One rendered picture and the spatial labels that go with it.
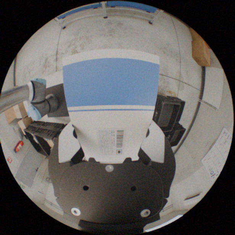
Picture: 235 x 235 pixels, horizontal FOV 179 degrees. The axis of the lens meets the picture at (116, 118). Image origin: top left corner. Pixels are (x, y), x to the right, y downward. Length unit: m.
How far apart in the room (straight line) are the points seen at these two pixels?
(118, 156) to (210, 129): 2.56
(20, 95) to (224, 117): 2.92
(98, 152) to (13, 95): 0.42
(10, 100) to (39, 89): 0.18
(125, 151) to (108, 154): 0.03
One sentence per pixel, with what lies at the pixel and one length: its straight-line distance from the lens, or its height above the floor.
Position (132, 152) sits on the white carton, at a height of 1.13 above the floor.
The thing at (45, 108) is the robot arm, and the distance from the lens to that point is 0.56.
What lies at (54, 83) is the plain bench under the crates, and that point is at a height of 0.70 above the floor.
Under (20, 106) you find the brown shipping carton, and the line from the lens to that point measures 1.16.
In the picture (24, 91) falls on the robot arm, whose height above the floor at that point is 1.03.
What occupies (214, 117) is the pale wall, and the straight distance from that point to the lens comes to 2.56.
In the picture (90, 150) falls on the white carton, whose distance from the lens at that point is 0.15.
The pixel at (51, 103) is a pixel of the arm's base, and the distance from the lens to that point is 0.61.
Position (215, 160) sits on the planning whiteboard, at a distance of 2.72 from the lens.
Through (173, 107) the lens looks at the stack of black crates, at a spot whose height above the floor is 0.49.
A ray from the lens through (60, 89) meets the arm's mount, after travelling 0.62.
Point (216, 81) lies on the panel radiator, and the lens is 2.54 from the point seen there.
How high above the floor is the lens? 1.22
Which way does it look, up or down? 61 degrees down
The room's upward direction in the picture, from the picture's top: 176 degrees clockwise
